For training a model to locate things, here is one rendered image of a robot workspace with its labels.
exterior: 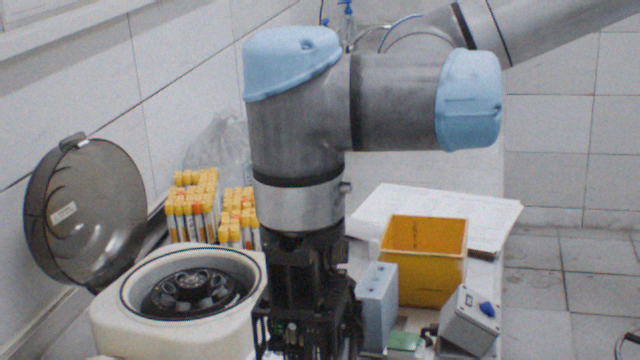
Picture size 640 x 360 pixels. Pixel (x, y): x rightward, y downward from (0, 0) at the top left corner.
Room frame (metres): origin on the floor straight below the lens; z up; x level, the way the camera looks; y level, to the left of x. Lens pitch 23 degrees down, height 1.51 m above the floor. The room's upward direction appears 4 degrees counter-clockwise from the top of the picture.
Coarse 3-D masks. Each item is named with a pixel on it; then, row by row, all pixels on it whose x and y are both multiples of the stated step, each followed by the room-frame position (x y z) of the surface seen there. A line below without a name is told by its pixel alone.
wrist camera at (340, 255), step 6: (342, 240) 0.60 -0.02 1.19; (348, 240) 0.64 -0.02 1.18; (330, 246) 0.55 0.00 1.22; (336, 246) 0.57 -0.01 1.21; (342, 246) 0.60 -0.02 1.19; (348, 246) 0.63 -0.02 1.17; (330, 252) 0.55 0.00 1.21; (336, 252) 0.57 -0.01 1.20; (342, 252) 0.60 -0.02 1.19; (348, 252) 0.63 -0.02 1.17; (330, 258) 0.55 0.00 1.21; (336, 258) 0.57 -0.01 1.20; (342, 258) 0.60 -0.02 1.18; (348, 258) 0.63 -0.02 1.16; (330, 264) 0.55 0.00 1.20; (336, 264) 0.57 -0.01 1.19
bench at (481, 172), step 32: (384, 32) 3.07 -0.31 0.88; (352, 160) 1.63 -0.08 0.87; (384, 160) 1.61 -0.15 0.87; (416, 160) 1.60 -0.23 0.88; (448, 160) 1.59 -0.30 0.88; (480, 160) 1.57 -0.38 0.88; (352, 192) 1.43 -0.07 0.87; (480, 192) 1.39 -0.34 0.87; (160, 224) 1.31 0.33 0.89; (352, 256) 1.15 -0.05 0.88; (480, 256) 1.12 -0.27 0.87; (480, 288) 1.01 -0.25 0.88; (64, 320) 0.97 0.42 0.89; (416, 320) 0.94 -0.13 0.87; (32, 352) 0.89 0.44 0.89; (64, 352) 0.91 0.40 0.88; (96, 352) 0.90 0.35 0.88
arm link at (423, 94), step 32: (352, 64) 0.52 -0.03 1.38; (384, 64) 0.52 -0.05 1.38; (416, 64) 0.51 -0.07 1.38; (448, 64) 0.51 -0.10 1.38; (480, 64) 0.51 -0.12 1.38; (352, 96) 0.50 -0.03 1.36; (384, 96) 0.50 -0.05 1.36; (416, 96) 0.50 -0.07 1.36; (448, 96) 0.49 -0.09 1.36; (480, 96) 0.49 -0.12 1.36; (352, 128) 0.50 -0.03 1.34; (384, 128) 0.50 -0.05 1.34; (416, 128) 0.49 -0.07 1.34; (448, 128) 0.49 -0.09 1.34; (480, 128) 0.49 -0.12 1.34
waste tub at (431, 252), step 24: (408, 216) 1.10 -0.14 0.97; (432, 216) 1.09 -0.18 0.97; (384, 240) 1.03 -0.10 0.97; (408, 240) 1.10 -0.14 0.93; (432, 240) 1.09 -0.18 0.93; (456, 240) 1.08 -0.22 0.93; (408, 264) 0.97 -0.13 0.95; (432, 264) 0.96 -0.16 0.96; (456, 264) 0.95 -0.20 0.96; (408, 288) 0.97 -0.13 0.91; (432, 288) 0.96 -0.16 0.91; (456, 288) 0.95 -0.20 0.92
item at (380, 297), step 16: (368, 272) 0.92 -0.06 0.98; (384, 272) 0.91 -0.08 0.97; (368, 288) 0.87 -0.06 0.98; (384, 288) 0.87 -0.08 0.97; (368, 304) 0.85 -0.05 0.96; (384, 304) 0.86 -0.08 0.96; (368, 320) 0.85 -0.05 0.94; (384, 320) 0.86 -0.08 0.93; (400, 320) 0.92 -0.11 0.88; (368, 336) 0.85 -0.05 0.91; (384, 336) 0.86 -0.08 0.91; (368, 352) 0.85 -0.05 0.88; (384, 352) 0.85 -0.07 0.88
